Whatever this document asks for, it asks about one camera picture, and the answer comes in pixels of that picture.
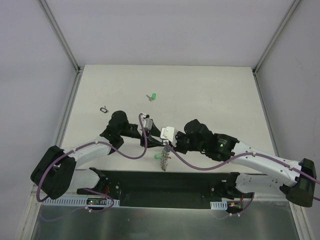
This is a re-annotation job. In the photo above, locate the metal disc with key rings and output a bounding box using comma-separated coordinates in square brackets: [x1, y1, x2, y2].
[160, 146, 171, 172]

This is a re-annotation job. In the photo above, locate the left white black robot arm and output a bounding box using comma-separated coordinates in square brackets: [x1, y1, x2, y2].
[30, 110, 163, 202]

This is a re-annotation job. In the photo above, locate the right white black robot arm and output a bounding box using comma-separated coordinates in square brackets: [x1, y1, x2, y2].
[160, 119, 319, 208]

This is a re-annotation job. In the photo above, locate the green tag on disc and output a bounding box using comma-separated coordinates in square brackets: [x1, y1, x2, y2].
[154, 153, 162, 159]

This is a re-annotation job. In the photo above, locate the green tag silver key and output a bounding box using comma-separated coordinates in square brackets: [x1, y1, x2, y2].
[146, 93, 157, 102]

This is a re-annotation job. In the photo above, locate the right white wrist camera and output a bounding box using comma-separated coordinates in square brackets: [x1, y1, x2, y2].
[159, 126, 178, 143]

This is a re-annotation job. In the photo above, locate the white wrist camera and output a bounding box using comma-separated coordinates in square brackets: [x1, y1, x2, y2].
[142, 114, 153, 133]
[159, 126, 178, 143]

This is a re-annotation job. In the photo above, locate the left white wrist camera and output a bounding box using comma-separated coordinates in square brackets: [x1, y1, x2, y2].
[142, 114, 153, 133]

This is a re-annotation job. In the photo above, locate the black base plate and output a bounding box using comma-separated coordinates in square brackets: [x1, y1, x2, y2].
[92, 170, 253, 209]

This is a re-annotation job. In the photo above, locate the right white cable duct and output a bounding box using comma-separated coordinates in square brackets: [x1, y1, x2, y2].
[210, 200, 228, 211]

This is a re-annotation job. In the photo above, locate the white cable duct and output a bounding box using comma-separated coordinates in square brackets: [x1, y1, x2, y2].
[210, 200, 228, 211]
[42, 196, 120, 208]

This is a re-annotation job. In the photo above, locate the left white cable duct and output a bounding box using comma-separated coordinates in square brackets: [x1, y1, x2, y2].
[42, 196, 120, 208]

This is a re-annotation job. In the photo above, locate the left aluminium frame rail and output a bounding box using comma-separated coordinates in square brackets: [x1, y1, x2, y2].
[37, 0, 84, 147]

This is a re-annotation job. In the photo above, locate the aluminium frame rail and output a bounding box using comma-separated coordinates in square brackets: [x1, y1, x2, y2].
[252, 0, 303, 156]
[37, 0, 84, 147]

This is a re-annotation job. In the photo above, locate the right aluminium frame rail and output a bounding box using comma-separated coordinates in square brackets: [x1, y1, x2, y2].
[252, 0, 303, 156]

